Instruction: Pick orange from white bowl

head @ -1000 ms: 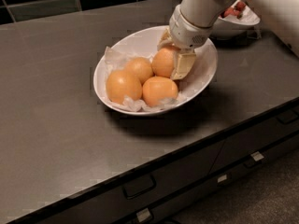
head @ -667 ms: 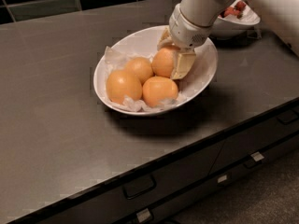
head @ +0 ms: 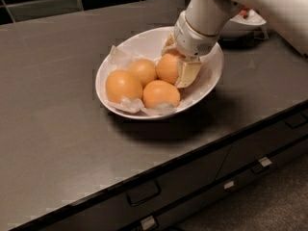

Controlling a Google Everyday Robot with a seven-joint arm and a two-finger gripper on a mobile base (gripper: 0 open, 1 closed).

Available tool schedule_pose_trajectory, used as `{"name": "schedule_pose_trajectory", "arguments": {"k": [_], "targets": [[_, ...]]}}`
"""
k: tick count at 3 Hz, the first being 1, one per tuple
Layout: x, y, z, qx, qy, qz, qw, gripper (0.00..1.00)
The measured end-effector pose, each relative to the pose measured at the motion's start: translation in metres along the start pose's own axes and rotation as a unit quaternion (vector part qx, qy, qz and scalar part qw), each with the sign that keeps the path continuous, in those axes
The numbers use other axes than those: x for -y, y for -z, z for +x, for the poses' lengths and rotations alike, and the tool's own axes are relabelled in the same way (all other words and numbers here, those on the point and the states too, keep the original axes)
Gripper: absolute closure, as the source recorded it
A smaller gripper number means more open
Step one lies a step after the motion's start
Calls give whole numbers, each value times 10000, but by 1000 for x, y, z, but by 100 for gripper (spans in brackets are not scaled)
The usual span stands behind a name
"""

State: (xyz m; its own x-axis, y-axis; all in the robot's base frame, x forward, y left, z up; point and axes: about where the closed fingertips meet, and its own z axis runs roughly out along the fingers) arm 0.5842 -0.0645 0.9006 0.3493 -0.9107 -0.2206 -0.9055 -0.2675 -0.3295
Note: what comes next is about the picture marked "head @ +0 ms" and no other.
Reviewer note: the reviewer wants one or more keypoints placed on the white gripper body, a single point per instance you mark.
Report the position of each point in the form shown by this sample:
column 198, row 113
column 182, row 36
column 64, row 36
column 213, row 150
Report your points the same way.
column 192, row 38

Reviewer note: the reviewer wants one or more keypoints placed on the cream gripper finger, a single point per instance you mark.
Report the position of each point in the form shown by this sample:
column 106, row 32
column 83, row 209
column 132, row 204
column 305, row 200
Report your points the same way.
column 170, row 45
column 187, row 72

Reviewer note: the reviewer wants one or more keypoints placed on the orange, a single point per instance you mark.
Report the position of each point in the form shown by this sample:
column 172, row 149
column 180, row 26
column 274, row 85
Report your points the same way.
column 145, row 70
column 167, row 66
column 160, row 91
column 122, row 83

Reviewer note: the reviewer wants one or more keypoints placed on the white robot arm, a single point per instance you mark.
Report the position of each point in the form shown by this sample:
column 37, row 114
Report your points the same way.
column 198, row 27

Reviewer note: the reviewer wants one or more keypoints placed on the white bowl with oranges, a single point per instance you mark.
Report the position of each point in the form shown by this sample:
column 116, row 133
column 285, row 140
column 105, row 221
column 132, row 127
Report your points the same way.
column 148, row 45

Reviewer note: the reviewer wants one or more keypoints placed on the white bowl with strawberries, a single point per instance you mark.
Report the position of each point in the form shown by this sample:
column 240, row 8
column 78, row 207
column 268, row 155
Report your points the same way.
column 238, row 27

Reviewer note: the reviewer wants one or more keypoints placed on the white paper under oranges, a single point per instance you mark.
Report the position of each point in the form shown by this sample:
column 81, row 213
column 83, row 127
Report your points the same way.
column 141, row 85

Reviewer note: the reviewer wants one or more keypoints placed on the red strawberries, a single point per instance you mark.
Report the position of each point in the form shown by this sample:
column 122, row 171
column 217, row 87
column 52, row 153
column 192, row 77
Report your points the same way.
column 244, row 13

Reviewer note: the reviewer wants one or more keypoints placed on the right dark drawer front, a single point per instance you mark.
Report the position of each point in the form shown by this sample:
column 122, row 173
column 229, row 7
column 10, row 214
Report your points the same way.
column 261, row 143

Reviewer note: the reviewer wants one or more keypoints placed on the dark drawer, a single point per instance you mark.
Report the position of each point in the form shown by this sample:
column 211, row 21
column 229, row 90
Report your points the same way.
column 201, row 198
column 261, row 143
column 109, row 210

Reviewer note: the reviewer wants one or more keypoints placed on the lower dark drawer front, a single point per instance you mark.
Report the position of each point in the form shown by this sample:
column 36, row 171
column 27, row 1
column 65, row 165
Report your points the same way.
column 201, row 198

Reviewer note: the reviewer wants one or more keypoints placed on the left dark drawer front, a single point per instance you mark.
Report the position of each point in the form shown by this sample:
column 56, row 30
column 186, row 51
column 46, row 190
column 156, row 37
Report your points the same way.
column 109, row 210

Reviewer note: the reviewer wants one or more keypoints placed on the left black drawer handle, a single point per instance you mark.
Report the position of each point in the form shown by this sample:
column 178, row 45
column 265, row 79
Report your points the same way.
column 143, row 192

